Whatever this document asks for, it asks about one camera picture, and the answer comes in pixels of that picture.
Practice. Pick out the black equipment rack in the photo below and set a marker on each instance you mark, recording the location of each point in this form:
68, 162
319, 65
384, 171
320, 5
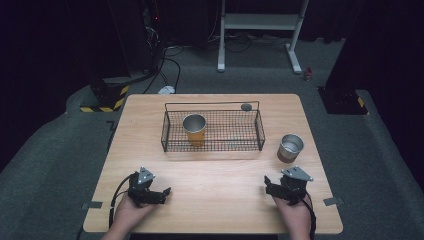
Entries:
151, 33

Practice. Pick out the black stand base yellow mark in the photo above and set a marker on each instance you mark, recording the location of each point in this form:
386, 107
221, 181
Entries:
345, 101

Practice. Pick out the person's left hand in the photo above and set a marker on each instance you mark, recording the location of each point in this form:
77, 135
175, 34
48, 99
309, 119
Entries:
130, 215

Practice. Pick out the small red object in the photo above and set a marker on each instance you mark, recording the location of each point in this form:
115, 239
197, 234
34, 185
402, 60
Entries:
308, 74

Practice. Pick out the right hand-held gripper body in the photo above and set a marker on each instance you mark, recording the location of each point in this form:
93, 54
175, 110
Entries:
295, 186

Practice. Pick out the yellow-black striped stand base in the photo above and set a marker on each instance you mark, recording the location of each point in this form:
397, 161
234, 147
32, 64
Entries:
110, 96

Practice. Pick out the silver metal cup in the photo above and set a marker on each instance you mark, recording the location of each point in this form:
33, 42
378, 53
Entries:
290, 148

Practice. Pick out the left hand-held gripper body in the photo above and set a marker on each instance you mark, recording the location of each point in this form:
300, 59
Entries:
141, 190

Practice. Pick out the grey tape strip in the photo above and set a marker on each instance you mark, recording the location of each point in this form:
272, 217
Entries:
333, 201
92, 205

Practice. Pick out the small grey round disc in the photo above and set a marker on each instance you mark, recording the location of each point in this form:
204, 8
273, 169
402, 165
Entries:
246, 107

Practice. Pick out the white metal stand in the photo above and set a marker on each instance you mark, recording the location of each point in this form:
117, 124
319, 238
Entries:
260, 21

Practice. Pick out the orange metal cup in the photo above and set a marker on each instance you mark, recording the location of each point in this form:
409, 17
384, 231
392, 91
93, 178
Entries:
195, 128

